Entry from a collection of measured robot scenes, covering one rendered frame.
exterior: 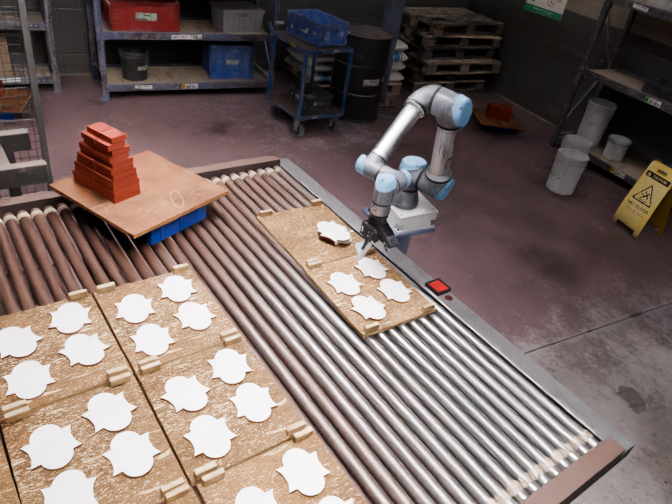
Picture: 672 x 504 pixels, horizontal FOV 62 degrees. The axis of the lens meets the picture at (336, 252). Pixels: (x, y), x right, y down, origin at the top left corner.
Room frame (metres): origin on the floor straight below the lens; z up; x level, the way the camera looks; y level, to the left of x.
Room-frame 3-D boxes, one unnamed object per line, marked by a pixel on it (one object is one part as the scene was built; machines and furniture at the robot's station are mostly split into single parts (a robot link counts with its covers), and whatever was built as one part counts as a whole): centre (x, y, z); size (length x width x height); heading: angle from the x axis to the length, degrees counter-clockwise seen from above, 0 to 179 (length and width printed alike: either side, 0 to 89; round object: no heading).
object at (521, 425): (1.81, -0.14, 0.90); 1.95 x 0.05 x 0.05; 41
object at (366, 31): (6.05, 0.10, 0.44); 0.59 x 0.59 x 0.88
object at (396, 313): (1.72, -0.15, 0.93); 0.41 x 0.35 x 0.02; 39
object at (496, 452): (1.71, -0.03, 0.90); 1.95 x 0.05 x 0.05; 41
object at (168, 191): (1.99, 0.84, 1.03); 0.50 x 0.50 x 0.02; 62
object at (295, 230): (2.04, 0.11, 0.93); 0.41 x 0.35 x 0.02; 40
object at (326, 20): (5.50, 0.55, 0.96); 0.50 x 0.38 x 0.21; 49
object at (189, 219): (1.96, 0.78, 0.97); 0.31 x 0.31 x 0.10; 62
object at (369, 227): (1.87, -0.13, 1.13); 0.09 x 0.08 x 0.12; 39
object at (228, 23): (6.20, 1.48, 0.76); 0.50 x 0.36 x 0.24; 130
